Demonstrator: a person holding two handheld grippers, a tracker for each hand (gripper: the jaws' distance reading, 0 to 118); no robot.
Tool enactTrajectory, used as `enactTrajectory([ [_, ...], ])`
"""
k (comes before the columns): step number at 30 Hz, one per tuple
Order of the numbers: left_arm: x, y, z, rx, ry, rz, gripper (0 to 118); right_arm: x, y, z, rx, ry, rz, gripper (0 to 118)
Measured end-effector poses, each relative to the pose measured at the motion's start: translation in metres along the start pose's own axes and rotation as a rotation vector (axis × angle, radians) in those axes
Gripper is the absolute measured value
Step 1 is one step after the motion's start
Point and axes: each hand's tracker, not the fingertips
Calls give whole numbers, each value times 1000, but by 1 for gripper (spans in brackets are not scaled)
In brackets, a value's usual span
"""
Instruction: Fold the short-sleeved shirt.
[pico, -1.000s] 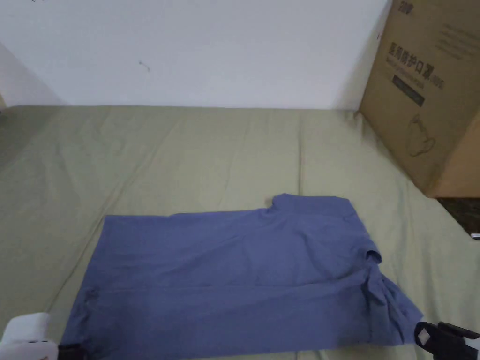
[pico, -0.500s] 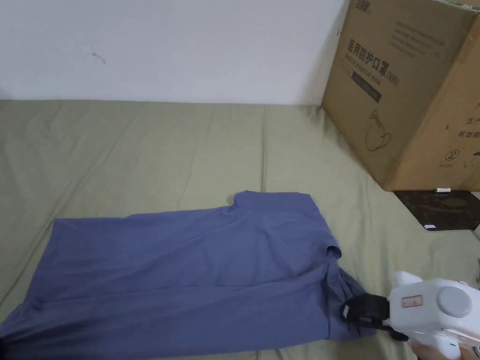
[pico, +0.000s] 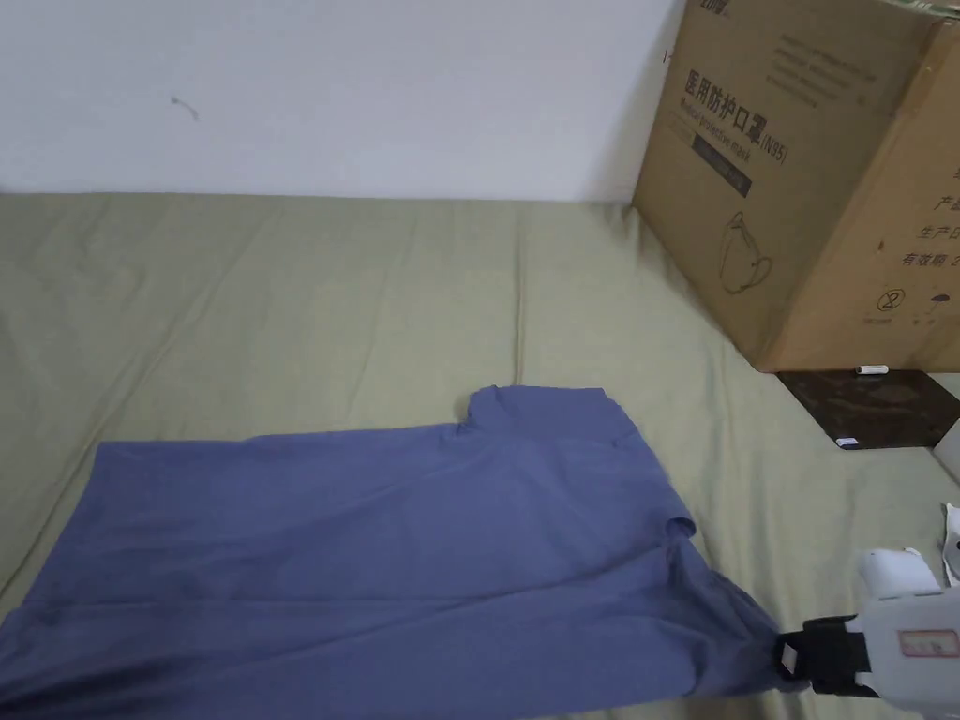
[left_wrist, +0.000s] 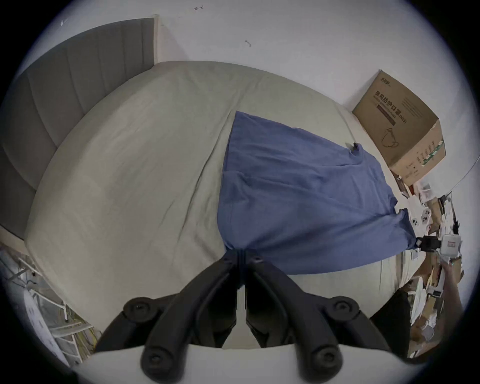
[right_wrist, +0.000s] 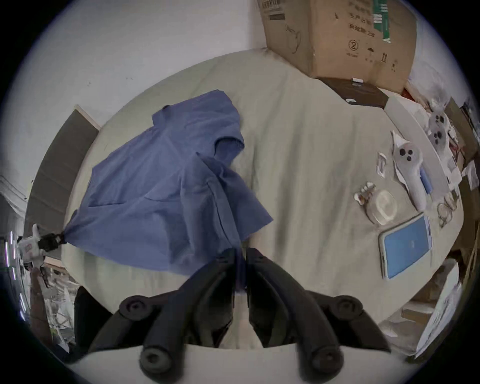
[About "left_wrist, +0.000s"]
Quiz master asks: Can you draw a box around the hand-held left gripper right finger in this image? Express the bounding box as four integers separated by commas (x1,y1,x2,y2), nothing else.
243,250,391,382

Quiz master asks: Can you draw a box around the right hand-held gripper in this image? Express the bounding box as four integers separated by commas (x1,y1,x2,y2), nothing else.
415,233,463,259

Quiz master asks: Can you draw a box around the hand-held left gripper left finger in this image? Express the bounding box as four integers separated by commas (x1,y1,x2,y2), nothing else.
94,250,240,380

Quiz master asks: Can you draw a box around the blue shirt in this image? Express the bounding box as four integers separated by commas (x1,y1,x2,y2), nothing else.
217,110,418,275

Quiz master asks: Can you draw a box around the person's right forearm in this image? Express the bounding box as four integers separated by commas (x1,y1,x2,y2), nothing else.
442,270,467,316

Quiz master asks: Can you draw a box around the brown cardboard carton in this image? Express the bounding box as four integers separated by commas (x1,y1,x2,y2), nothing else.
352,69,447,187

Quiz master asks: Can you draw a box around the bed with beige sheet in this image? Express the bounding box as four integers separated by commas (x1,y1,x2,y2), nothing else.
24,61,418,349

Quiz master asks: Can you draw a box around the white metal rack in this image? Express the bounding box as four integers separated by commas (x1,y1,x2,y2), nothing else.
0,245,103,370

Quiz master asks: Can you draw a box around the grey padded headboard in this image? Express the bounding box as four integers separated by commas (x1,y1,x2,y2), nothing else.
0,17,155,241

